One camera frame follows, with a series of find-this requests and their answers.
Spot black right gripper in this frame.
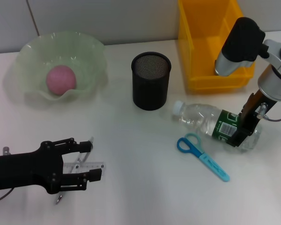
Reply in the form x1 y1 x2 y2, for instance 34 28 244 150
229 90 276 148

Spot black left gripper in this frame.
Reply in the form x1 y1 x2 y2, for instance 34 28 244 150
0 137 103 195

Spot blue scissors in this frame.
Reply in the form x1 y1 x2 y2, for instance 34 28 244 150
177 132 230 182

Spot clear bottle green label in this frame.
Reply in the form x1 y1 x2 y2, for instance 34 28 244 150
171 100 263 152

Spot clear plastic ruler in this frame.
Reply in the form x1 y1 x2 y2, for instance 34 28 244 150
63 161 106 175

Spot silver pen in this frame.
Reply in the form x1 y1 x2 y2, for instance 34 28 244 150
54 136 95 206

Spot black mesh pen cup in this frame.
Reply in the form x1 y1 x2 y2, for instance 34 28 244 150
130 52 172 111

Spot green glass fruit bowl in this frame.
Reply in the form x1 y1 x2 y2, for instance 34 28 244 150
15 31 108 101

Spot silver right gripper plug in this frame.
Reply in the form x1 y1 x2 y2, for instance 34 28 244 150
256 103 269 118

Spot yellow plastic bin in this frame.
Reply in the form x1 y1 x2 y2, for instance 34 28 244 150
177 0 256 93

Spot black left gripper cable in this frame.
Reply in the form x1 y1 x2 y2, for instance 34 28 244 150
0 187 14 203

